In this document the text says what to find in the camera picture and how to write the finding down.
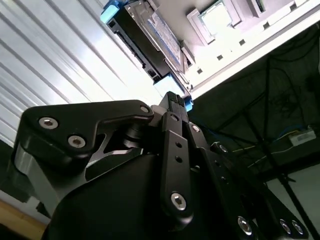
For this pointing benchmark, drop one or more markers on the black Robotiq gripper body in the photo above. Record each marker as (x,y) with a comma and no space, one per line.
(112,212)

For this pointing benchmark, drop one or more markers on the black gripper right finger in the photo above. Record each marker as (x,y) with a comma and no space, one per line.
(200,150)

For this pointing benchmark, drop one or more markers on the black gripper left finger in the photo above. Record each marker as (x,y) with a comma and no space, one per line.
(75,125)

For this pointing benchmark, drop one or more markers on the hard disk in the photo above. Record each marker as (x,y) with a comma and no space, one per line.
(140,30)

